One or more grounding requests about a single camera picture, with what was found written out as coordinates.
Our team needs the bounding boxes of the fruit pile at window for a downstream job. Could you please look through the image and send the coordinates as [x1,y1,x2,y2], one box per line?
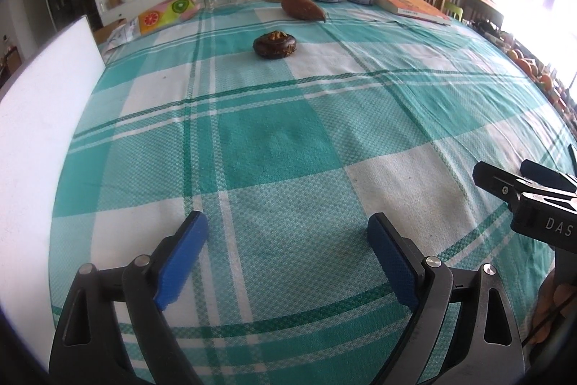
[506,49,560,104]

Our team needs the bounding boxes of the orange book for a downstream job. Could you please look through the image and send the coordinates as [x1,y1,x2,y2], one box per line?
[374,0,451,25]

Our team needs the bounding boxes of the white cardboard box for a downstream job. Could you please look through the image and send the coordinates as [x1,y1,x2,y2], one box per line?
[0,18,105,367]

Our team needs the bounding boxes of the teal checked tablecloth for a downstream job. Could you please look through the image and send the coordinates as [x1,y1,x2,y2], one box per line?
[49,2,576,384]

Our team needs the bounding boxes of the dark mangosteen behind apple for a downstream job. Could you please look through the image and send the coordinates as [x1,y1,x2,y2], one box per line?
[252,30,297,60]

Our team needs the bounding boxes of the brown sweet potato far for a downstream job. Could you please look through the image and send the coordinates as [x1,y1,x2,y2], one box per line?
[281,0,326,22]

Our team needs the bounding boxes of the fruit print tissue pack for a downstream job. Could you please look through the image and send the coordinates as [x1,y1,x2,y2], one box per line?
[137,0,199,35]

